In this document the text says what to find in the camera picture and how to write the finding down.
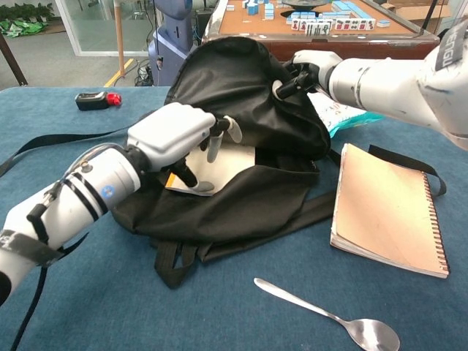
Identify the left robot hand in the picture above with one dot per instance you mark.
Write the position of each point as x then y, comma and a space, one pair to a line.
168, 131

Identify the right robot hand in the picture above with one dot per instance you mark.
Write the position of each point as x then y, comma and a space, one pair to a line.
318, 62

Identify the white paper notebook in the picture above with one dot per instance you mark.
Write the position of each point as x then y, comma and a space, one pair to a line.
226, 164

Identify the black fabric backpack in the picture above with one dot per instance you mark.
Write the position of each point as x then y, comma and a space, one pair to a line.
237, 204

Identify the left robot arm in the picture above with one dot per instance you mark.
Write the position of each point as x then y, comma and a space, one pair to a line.
73, 204

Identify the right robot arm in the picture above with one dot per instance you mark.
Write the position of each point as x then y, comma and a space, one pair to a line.
395, 87

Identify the green plastic bag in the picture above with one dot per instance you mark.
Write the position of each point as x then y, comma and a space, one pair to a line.
18, 28

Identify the bamboo print mahjong tile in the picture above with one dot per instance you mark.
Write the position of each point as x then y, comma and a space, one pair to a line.
326, 28
309, 28
318, 28

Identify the brown mahjong table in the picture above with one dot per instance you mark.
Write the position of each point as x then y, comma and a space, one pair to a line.
365, 45

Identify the black round dish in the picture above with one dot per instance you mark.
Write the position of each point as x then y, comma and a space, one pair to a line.
305, 3

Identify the teal snack packet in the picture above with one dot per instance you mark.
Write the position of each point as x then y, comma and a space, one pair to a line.
343, 117

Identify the lone blue mahjong tile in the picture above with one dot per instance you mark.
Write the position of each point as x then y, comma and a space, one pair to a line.
384, 23

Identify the black device with red knob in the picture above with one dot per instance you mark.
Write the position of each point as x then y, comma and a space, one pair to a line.
91, 101

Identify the wooden pole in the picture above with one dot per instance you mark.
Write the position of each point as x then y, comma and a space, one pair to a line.
119, 36

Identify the brown spiral notebook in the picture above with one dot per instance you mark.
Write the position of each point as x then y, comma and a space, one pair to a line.
384, 208

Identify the dark slanted table leg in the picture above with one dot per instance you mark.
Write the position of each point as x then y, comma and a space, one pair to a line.
12, 60

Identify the blue table cloth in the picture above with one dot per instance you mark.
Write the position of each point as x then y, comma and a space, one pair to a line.
109, 292

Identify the green potted plants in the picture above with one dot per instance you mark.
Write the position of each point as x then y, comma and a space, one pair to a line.
25, 11

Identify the metal spoon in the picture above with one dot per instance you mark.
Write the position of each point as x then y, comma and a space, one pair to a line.
373, 334

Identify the blue grey machine pedestal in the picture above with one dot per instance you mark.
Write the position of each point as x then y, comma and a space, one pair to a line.
164, 47

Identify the glass partition frame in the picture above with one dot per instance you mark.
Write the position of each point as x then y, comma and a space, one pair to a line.
69, 29

